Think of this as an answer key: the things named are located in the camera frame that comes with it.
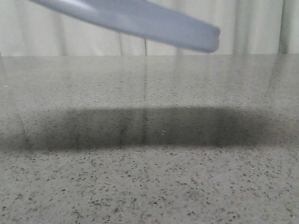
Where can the light blue slipper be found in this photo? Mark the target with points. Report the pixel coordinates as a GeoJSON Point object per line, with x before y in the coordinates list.
{"type": "Point", "coordinates": [143, 19]}

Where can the white pleated curtain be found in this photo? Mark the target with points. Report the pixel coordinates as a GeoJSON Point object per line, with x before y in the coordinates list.
{"type": "Point", "coordinates": [247, 27]}

